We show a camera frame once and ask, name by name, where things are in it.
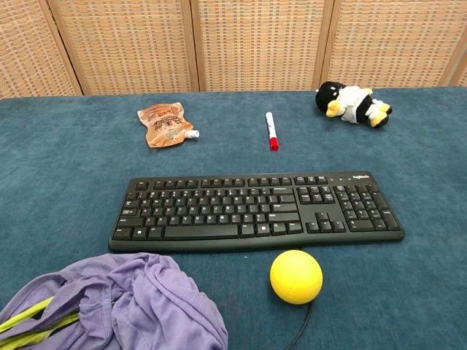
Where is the yellow ball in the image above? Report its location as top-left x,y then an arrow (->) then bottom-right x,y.
269,249 -> 324,306

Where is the woven wooden folding screen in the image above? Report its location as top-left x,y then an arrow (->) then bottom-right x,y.
0,0 -> 467,100

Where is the brown spouted drink pouch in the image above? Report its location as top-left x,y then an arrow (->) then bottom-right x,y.
136,102 -> 201,149

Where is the black and white plush penguin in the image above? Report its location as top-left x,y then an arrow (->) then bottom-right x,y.
314,80 -> 393,128

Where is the purple shirt with green trim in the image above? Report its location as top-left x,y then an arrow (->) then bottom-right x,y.
0,252 -> 229,350

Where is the black computer keyboard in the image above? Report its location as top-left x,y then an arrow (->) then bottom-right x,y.
107,170 -> 406,254

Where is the thin dark grey cable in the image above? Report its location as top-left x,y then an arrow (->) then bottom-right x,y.
283,302 -> 314,350

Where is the red and white marker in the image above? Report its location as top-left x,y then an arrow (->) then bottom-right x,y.
265,111 -> 281,152

